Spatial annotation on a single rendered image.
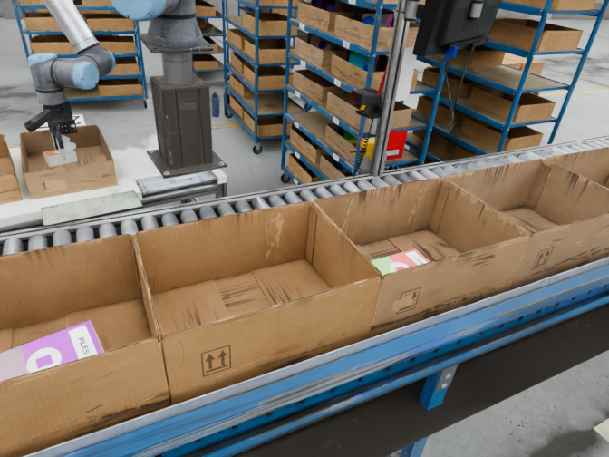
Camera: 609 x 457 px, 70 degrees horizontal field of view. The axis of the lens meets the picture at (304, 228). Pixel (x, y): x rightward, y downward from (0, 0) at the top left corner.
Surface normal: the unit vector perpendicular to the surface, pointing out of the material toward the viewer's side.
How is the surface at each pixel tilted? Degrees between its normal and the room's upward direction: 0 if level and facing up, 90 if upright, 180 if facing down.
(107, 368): 90
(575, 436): 0
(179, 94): 90
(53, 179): 91
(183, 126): 90
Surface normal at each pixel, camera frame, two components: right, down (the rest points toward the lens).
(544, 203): -0.90, 0.18
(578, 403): 0.07, -0.83
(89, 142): 0.48, 0.50
